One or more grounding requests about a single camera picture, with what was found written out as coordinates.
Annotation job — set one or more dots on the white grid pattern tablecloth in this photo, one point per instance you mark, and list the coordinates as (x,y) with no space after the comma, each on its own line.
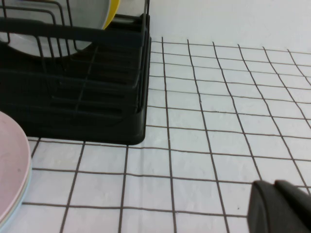
(194,157)

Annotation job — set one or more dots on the light blue round plate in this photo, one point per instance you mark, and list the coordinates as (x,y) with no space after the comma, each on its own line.
(20,204)

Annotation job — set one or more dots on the pale green round plate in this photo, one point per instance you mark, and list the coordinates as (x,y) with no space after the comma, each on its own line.
(28,180)

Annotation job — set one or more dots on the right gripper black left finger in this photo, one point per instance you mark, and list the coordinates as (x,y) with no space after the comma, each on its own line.
(267,213)

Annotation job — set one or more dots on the yellow round plate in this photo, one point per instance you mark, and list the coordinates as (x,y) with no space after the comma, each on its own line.
(113,12)

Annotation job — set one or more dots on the pink round plate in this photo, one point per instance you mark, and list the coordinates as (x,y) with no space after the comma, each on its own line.
(12,157)

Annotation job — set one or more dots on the grey round plate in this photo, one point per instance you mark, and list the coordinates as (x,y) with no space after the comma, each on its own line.
(92,12)

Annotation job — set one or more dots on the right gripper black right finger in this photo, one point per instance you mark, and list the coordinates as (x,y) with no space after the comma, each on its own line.
(296,194)

